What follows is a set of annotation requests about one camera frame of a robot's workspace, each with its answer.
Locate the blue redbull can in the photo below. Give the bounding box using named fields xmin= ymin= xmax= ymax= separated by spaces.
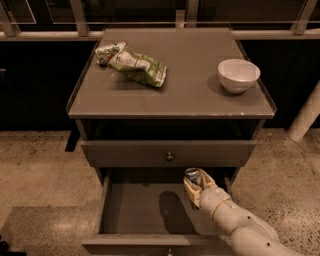
xmin=184 ymin=168 xmax=202 ymax=186

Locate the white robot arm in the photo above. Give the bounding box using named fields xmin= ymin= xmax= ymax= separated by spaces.
xmin=184 ymin=89 xmax=320 ymax=256

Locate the grey open middle drawer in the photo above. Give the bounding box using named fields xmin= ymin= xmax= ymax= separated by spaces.
xmin=82 ymin=179 xmax=235 ymax=256

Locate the grey drawer cabinet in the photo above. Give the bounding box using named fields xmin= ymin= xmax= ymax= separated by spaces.
xmin=65 ymin=27 xmax=278 ymax=256

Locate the grey top drawer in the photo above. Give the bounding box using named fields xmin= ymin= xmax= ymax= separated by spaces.
xmin=81 ymin=140 xmax=256 ymax=168

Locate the brass top drawer knob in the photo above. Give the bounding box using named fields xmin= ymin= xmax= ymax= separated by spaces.
xmin=166 ymin=152 xmax=174 ymax=161

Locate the green chip bag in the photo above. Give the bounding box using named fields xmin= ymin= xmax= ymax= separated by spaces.
xmin=95 ymin=42 xmax=167 ymax=88

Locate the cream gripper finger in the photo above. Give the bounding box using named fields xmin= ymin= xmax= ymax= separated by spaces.
xmin=199 ymin=169 xmax=216 ymax=189
xmin=183 ymin=180 xmax=200 ymax=201

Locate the brass middle drawer knob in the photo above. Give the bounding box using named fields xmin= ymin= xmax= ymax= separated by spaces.
xmin=166 ymin=248 xmax=174 ymax=256

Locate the brass drawer knob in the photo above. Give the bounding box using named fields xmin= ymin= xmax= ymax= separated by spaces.
xmin=166 ymin=248 xmax=174 ymax=256
xmin=166 ymin=152 xmax=174 ymax=161

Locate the metal window railing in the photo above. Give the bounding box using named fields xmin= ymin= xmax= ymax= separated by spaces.
xmin=0 ymin=0 xmax=320 ymax=41

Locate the white ceramic bowl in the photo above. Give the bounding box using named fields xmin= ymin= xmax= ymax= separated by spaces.
xmin=217 ymin=59 xmax=261 ymax=93

